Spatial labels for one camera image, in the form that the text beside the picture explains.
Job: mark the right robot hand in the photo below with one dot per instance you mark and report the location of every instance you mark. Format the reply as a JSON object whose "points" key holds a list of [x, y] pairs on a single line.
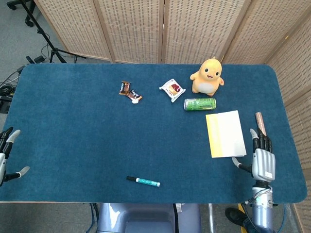
{"points": [[263, 162]]}

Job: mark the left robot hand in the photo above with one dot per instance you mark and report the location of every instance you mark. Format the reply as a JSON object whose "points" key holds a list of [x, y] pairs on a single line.
{"points": [[3, 165]]}

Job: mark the yellow white notepad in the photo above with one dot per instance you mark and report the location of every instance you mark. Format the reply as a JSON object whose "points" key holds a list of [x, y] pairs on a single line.
{"points": [[228, 133]]}

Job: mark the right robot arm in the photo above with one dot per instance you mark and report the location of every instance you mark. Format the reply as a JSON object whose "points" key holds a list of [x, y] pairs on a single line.
{"points": [[261, 213]]}

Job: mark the copper coloured tube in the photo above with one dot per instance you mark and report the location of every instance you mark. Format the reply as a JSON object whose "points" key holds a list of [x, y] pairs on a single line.
{"points": [[260, 121]]}

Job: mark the black shoe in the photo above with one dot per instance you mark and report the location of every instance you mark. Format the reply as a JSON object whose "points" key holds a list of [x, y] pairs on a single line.
{"points": [[233, 214]]}

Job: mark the blue table mat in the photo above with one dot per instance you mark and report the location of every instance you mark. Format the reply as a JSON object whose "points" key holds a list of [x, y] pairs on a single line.
{"points": [[73, 133]]}

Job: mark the green energy drink can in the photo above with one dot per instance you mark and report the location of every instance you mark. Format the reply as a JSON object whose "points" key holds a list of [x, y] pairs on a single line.
{"points": [[199, 104]]}

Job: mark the yellow plush toy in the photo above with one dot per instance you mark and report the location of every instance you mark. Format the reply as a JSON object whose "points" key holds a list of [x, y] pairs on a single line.
{"points": [[206, 82]]}

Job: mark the black power adapter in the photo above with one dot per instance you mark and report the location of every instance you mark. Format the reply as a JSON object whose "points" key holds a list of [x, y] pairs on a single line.
{"points": [[37, 58]]}

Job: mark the white snack packet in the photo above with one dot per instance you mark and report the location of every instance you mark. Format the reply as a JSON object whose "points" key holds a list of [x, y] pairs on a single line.
{"points": [[172, 89]]}

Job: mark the green marker black cap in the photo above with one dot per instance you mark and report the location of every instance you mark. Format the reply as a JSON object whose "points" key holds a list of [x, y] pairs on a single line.
{"points": [[145, 181]]}

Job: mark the black tripod stand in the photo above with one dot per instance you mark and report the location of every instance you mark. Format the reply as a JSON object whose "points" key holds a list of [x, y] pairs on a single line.
{"points": [[54, 49]]}

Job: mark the blue-grey robot torso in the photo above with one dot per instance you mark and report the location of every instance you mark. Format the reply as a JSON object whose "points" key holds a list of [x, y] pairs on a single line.
{"points": [[145, 218]]}

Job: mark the brown chocolate bar wrapper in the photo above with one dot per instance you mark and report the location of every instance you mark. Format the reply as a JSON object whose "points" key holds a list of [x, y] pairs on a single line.
{"points": [[133, 95], [124, 88]]}

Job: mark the black office chair base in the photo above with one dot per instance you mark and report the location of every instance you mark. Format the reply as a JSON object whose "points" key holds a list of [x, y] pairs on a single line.
{"points": [[29, 23]]}

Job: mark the wooden woven folding screen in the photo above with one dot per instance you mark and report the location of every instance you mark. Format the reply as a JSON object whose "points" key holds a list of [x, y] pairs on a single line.
{"points": [[133, 29]]}

